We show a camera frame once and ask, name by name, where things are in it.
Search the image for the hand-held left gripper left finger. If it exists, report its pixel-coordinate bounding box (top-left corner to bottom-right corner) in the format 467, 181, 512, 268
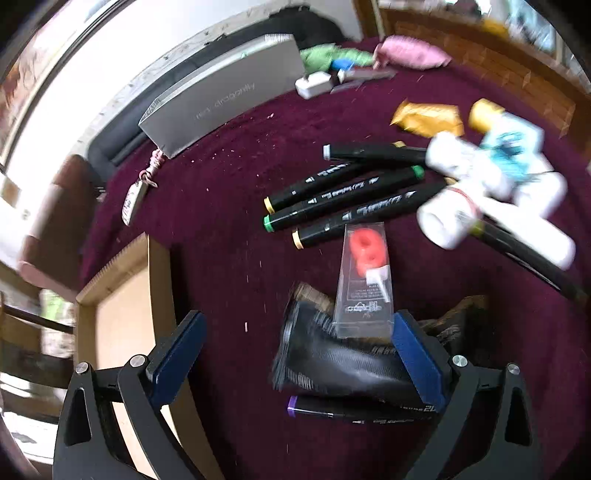
52, 310, 225, 480

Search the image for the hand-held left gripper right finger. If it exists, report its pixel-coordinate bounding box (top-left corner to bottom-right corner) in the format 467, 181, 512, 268
392, 310, 542, 480

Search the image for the brown cardboard box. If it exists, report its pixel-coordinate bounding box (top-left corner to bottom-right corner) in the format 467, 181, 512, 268
76, 232, 222, 480

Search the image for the clear plastic case red item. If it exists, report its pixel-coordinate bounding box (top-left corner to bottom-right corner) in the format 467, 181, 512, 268
333, 222, 395, 337

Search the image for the black marker purple cap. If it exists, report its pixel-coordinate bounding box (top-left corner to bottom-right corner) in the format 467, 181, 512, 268
286, 394, 439, 423

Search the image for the white plastic tube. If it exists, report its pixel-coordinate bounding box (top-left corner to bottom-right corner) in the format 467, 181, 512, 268
418, 185, 576, 271

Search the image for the black marker tan cap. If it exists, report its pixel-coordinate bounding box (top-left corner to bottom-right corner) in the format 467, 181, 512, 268
292, 181, 448, 251

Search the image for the black marker olive cap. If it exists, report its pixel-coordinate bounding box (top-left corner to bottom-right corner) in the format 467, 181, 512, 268
468, 220, 591, 303

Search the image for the black marker green cap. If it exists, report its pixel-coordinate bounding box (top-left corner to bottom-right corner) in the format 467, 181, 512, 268
263, 165, 426, 233

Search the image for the black marker yellow cap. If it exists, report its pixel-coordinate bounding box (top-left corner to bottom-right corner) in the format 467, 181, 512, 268
263, 141, 407, 214

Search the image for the black marker grey cap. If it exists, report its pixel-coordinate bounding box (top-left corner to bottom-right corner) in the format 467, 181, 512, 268
322, 143, 430, 168

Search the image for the blue print tissue pack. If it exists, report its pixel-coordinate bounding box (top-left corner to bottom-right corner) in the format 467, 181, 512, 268
480, 115, 546, 185

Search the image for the brown padded chair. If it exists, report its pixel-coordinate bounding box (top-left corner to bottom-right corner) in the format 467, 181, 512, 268
18, 154, 107, 301

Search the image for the crumpled yellow packet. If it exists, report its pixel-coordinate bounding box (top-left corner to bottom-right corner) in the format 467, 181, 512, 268
390, 99, 465, 138

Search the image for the grey shoe box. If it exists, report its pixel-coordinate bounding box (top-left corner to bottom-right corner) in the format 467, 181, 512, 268
139, 33, 306, 160

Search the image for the grey red tube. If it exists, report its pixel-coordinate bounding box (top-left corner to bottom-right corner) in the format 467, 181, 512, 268
330, 67, 398, 95

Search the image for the white charger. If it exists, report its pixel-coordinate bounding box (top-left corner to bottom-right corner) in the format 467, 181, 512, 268
295, 73, 334, 99

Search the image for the pink printed cloth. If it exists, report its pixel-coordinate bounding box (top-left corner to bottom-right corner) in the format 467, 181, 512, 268
373, 34, 452, 71

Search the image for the wooden cabinet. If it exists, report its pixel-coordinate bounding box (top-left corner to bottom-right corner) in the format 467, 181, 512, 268
355, 0, 591, 153

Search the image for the green cloth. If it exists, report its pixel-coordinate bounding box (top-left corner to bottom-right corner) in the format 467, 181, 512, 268
299, 44, 375, 72

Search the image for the white key tag pink cord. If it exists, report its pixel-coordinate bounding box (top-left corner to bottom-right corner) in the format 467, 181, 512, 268
121, 148, 166, 227

